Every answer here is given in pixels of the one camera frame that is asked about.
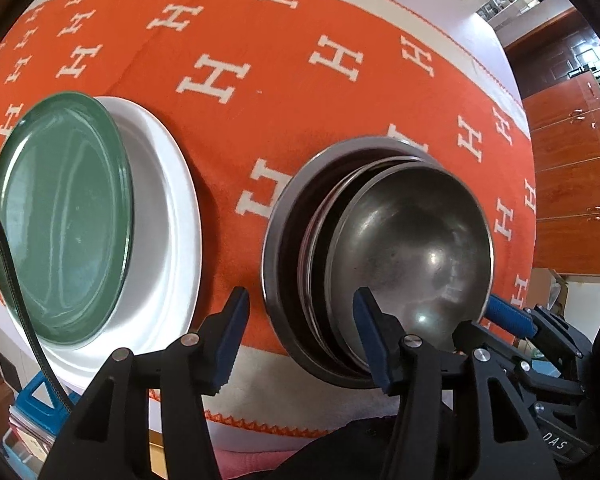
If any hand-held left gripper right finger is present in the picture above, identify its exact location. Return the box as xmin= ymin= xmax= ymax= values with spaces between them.
xmin=353 ymin=287 xmax=556 ymax=480

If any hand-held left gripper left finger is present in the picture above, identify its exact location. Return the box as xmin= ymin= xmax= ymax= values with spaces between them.
xmin=37 ymin=286 xmax=251 ymax=480

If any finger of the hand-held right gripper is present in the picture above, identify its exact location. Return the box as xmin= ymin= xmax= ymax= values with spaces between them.
xmin=484 ymin=295 xmax=594 ymax=362
xmin=454 ymin=319 xmax=585 ymax=397

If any large steel bowl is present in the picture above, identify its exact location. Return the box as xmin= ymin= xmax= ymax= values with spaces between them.
xmin=261 ymin=135 xmax=461 ymax=391

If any pink steel bowl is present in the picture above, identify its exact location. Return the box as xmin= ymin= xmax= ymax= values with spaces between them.
xmin=297 ymin=154 xmax=431 ymax=378
xmin=312 ymin=159 xmax=431 ymax=378

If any white plate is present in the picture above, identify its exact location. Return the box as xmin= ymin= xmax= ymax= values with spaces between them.
xmin=30 ymin=96 xmax=202 ymax=392

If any medium steel bowl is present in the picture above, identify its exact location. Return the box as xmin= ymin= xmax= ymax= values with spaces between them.
xmin=336 ymin=162 xmax=494 ymax=376

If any green plate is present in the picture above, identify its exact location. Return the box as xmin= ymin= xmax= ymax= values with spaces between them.
xmin=0 ymin=91 xmax=134 ymax=351

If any cardboard box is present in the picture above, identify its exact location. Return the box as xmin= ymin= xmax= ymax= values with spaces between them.
xmin=527 ymin=267 xmax=571 ymax=326

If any person's dark clothing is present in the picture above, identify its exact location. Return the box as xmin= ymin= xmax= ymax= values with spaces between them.
xmin=272 ymin=412 xmax=461 ymax=480

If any pink garment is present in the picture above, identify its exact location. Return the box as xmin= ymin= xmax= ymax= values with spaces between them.
xmin=212 ymin=447 xmax=301 ymax=480

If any wooden cabinet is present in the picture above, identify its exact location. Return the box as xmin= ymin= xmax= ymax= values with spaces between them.
xmin=505 ymin=7 xmax=600 ymax=277

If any blue plastic crate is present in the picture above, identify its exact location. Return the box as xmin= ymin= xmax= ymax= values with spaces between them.
xmin=7 ymin=372 xmax=81 ymax=441

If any orange patterned tablecloth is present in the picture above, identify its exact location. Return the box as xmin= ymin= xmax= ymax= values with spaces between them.
xmin=0 ymin=0 xmax=536 ymax=448
xmin=0 ymin=0 xmax=538 ymax=431

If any black cable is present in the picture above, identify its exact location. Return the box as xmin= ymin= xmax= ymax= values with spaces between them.
xmin=0 ymin=194 xmax=83 ymax=412

